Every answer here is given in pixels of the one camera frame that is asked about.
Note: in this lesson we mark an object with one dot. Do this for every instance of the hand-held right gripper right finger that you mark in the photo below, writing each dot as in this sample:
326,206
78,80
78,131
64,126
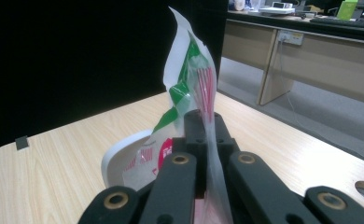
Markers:
223,137

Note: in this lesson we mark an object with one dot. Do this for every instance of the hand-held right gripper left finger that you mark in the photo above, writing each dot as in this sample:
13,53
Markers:
194,140

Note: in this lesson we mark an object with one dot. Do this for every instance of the pink and white sugar bag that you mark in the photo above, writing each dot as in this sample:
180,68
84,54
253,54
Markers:
186,77

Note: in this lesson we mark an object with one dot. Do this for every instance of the light wooden desk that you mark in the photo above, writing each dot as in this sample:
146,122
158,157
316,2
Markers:
326,68

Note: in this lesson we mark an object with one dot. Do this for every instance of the white device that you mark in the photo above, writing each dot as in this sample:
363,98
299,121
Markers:
278,9

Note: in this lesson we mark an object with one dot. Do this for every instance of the black curtain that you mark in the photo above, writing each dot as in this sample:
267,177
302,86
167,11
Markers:
77,62

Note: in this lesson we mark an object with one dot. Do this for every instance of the black keyboard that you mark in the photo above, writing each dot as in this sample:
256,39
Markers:
345,22

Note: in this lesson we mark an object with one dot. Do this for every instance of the green box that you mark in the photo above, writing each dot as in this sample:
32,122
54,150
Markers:
346,8

